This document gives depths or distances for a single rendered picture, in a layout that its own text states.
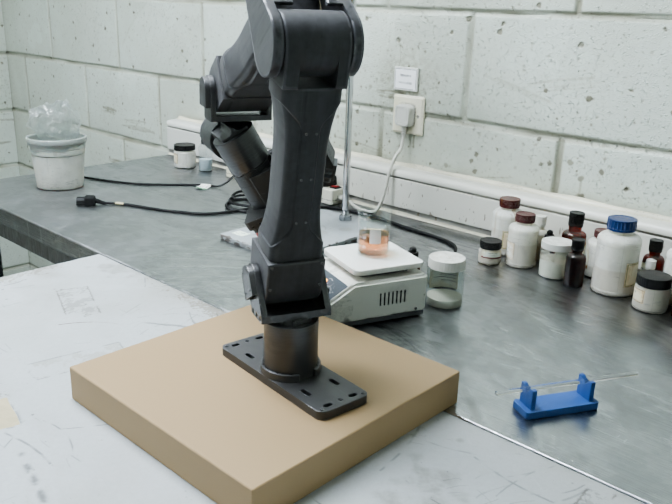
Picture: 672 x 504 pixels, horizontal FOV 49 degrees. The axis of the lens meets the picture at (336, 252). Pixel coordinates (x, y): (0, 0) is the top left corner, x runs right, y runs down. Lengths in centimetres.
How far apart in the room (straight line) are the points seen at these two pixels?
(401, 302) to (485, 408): 27
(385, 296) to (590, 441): 38
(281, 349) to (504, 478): 27
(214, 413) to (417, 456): 22
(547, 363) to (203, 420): 49
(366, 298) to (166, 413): 40
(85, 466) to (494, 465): 42
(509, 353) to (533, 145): 59
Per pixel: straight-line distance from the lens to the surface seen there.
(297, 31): 71
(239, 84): 90
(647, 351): 116
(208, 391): 85
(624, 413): 98
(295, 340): 83
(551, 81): 152
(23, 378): 102
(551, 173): 154
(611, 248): 131
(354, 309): 110
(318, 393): 83
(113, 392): 87
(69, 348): 108
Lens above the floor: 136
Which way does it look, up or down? 19 degrees down
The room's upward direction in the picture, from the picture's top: 2 degrees clockwise
